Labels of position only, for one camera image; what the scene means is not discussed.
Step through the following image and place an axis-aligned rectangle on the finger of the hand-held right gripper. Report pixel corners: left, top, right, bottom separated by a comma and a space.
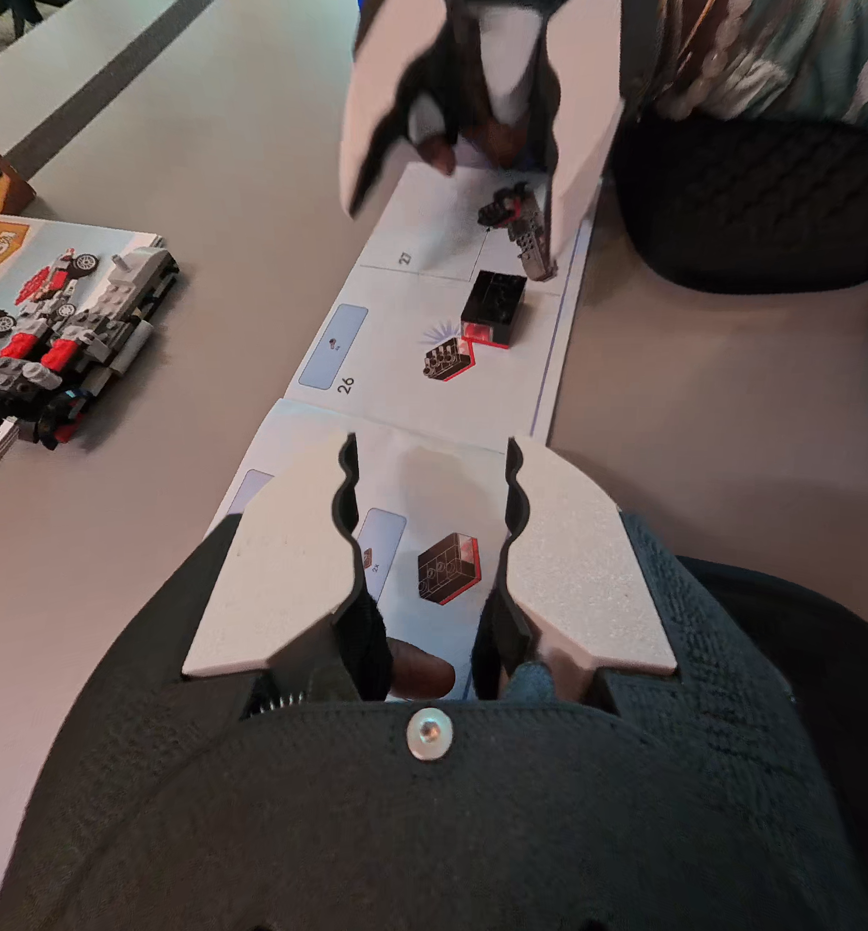
545, 0, 626, 282
338, 0, 466, 219

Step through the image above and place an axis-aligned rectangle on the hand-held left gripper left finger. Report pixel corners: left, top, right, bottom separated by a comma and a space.
181, 433, 395, 703

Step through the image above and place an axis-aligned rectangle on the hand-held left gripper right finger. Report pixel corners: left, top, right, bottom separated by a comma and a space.
472, 435, 678, 701

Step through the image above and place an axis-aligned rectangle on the black red brick assembly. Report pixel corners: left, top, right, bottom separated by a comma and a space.
461, 269, 528, 350

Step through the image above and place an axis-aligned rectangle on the person's right forearm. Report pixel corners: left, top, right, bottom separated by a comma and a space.
652, 0, 868, 146

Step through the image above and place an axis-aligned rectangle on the person's right hand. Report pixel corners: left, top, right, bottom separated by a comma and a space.
414, 116, 533, 177

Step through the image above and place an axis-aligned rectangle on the person's left hand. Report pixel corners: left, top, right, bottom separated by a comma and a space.
386, 639, 457, 701

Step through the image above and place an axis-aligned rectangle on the open instruction booklet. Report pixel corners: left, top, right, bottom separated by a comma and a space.
205, 161, 596, 701

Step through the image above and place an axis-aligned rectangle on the black cushioned pad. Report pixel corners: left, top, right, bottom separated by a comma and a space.
612, 116, 868, 295

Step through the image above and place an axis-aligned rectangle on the grey red toy truck model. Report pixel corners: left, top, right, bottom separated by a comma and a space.
0, 247, 180, 448

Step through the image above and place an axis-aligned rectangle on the closed instruction booklet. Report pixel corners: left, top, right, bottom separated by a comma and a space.
0, 214, 166, 503

